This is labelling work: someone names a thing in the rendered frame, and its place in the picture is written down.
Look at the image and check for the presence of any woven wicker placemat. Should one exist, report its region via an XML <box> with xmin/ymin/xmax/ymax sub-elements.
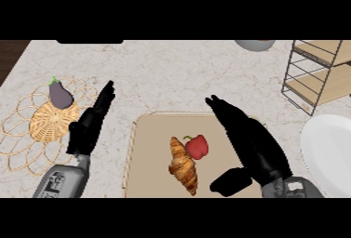
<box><xmin>0</xmin><ymin>75</ymin><xmax>100</xmax><ymax>177</ymax></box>

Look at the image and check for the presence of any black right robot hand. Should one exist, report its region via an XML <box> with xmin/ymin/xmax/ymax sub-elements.
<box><xmin>205</xmin><ymin>94</ymin><xmax>294</xmax><ymax>197</ymax></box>

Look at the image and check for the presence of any grey bowl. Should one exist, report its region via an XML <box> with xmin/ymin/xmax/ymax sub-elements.
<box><xmin>233</xmin><ymin>39</ymin><xmax>277</xmax><ymax>53</ymax></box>

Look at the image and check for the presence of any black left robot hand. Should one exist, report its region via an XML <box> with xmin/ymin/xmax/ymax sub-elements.
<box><xmin>65</xmin><ymin>80</ymin><xmax>117</xmax><ymax>157</ymax></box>

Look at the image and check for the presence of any red bell pepper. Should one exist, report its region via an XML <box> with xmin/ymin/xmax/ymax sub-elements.
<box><xmin>183</xmin><ymin>134</ymin><xmax>210</xmax><ymax>161</ymax></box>

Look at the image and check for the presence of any white plate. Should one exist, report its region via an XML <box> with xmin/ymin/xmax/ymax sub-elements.
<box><xmin>300</xmin><ymin>113</ymin><xmax>351</xmax><ymax>199</ymax></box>

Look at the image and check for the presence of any purple eggplant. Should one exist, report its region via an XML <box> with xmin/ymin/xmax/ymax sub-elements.
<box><xmin>49</xmin><ymin>76</ymin><xmax>75</xmax><ymax>110</ymax></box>

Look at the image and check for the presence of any beige tray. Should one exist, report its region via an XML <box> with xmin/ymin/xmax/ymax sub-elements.
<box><xmin>123</xmin><ymin>112</ymin><xmax>266</xmax><ymax>199</ymax></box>

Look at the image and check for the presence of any wire tiered shelf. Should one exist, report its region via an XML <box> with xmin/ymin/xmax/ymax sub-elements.
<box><xmin>280</xmin><ymin>39</ymin><xmax>351</xmax><ymax>117</ymax></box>

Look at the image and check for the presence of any brown croissant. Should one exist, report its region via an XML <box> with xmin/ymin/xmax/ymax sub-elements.
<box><xmin>167</xmin><ymin>136</ymin><xmax>201</xmax><ymax>197</ymax></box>

